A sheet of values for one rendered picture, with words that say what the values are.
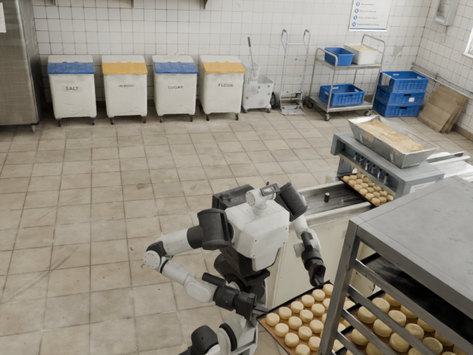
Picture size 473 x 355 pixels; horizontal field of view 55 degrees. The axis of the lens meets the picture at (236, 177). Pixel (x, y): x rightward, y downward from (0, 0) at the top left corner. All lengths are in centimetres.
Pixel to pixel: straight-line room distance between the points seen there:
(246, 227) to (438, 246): 85
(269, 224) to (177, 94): 438
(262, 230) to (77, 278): 216
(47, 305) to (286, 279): 169
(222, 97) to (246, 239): 453
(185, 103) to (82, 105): 131
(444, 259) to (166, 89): 520
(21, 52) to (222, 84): 242
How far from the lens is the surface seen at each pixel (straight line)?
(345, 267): 125
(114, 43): 651
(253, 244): 184
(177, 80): 602
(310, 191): 313
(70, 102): 607
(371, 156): 308
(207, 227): 178
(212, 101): 623
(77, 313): 346
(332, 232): 300
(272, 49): 695
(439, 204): 135
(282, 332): 176
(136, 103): 608
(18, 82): 577
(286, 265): 295
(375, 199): 312
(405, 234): 118
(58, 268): 385
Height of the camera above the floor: 245
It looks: 30 degrees down
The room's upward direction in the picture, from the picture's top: 5 degrees clockwise
